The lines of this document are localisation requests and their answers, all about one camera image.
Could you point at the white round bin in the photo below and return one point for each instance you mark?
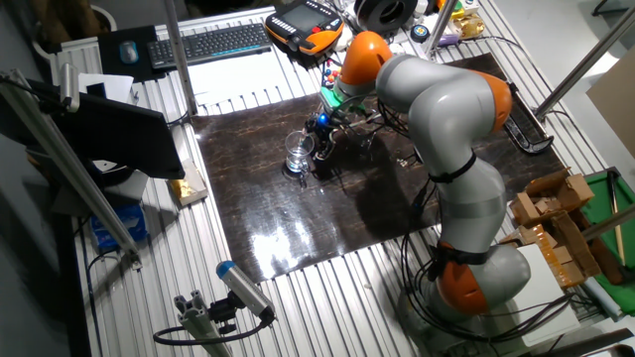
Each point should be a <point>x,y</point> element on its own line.
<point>106,15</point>

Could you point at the brown cardboard box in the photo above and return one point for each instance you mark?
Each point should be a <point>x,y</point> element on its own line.
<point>570,248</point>
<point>546,183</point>
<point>575,191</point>
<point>528,238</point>
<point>525,210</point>

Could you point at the dark marble pattern mat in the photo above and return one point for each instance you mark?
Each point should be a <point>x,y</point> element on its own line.
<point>258,198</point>

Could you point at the black mouse pad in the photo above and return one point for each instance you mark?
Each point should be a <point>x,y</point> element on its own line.
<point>109,64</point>

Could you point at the black triangle ball rack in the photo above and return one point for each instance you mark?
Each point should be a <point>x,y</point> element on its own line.
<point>328,74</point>

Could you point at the black clamp frame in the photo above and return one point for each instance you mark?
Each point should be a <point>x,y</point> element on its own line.
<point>528,141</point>

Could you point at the blue tissue pack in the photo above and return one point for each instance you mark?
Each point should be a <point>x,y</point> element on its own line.
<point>121,225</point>

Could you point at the round black puck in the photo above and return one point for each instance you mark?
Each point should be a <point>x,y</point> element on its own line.
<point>419,33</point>

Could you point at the small white paper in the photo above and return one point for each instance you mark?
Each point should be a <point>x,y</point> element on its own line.
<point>114,86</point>

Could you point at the long aluminium beam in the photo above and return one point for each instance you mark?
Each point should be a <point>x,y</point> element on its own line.
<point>74,173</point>

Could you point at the aluminium pole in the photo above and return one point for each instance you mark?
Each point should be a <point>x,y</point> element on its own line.
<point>610,222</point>
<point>181,59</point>
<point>439,27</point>
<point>585,62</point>

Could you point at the pale grey tube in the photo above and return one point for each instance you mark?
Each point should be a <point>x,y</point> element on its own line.
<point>602,297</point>

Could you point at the large white paper sheet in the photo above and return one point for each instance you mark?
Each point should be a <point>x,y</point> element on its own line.
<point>238,79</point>

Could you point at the green mini pool table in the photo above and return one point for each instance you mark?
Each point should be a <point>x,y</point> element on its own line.
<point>602,208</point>

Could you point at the brown cardboard sheet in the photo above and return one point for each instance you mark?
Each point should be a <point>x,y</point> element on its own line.
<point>615,104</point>

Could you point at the gold wrapped object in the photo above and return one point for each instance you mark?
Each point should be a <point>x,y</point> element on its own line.
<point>470,27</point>

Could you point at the purple object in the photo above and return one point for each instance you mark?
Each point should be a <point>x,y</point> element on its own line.
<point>446,40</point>

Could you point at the white board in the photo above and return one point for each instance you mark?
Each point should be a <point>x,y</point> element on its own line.
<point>541,297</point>

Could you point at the short aluminium profile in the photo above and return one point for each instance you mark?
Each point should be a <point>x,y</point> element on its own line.
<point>198,322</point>

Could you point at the black filament spool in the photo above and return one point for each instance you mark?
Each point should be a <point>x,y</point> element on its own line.
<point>384,15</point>

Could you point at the wooden cue stick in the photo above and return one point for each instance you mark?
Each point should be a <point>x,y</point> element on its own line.
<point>616,218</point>

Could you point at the black keyboard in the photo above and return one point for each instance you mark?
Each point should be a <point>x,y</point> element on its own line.
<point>208,44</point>

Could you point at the black monitor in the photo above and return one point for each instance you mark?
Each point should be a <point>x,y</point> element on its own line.
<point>129,144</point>

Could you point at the silver camera with blue end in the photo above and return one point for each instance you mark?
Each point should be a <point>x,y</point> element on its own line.
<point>245,290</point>

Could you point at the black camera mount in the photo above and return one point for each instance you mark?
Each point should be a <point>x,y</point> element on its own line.
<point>223,312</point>

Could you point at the grey computer mouse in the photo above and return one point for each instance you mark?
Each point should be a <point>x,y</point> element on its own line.
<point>129,52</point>

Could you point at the green flange adapter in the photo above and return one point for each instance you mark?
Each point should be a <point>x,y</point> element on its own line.
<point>331,99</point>

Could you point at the yellow green object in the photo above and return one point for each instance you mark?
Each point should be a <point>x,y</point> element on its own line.
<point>459,9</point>

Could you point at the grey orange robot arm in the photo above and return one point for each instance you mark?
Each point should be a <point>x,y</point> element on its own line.
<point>446,114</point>

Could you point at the small silver camera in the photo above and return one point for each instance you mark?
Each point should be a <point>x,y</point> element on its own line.
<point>69,86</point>

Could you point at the orange black teach pendant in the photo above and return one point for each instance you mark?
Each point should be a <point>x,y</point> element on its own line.
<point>302,25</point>

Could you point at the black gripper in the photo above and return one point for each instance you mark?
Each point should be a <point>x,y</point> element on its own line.
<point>320,126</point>

